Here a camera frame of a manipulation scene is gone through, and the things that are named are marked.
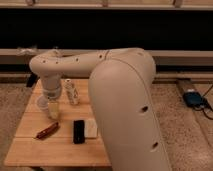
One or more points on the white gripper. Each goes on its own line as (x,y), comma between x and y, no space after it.
(52,89)

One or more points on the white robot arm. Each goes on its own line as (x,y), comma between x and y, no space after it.
(119,83)

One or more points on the black rectangular block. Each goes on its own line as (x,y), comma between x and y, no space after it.
(78,132)

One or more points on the wooden table board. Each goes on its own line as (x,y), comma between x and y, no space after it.
(57,150)

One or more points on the white sponge block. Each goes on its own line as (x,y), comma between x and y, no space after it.
(91,129)

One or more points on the blue power box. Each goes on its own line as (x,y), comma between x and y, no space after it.
(193,98)

